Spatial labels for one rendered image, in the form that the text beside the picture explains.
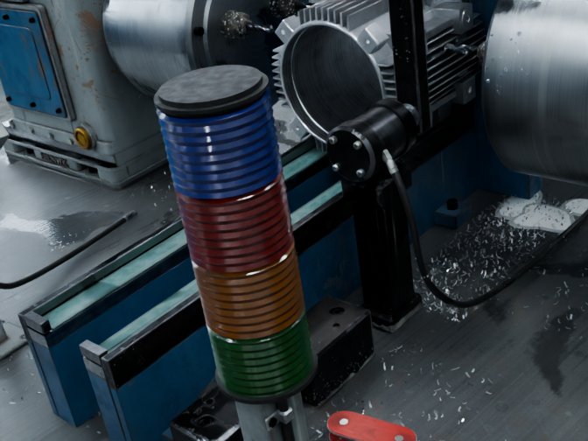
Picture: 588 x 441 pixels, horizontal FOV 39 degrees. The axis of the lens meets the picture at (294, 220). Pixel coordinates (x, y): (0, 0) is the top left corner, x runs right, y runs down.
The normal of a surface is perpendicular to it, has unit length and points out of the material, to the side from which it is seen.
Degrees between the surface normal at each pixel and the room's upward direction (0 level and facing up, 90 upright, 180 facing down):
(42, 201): 0
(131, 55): 96
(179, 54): 88
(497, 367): 0
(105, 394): 90
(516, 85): 81
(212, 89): 0
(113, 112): 90
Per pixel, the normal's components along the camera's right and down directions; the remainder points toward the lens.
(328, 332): -0.14, -0.87
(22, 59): -0.65, 0.44
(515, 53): -0.65, 0.11
